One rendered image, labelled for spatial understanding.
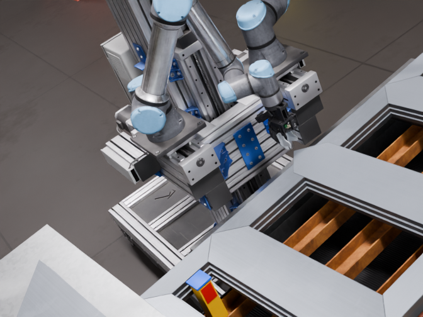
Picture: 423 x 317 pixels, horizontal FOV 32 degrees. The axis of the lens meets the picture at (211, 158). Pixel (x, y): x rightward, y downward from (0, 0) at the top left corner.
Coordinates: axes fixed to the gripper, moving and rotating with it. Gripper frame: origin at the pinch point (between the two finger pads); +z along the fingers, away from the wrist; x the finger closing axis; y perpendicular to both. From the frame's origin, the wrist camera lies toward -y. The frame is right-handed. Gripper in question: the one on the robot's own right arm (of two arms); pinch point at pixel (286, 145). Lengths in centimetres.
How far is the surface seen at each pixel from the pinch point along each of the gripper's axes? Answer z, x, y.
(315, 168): 0.8, -4.6, 18.7
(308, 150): 0.8, 1.8, 9.0
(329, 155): 0.8, 3.2, 18.2
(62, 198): 88, -33, -220
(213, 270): 3, -55, 21
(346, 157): 0.8, 4.6, 24.9
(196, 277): -2, -62, 23
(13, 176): 88, -40, -287
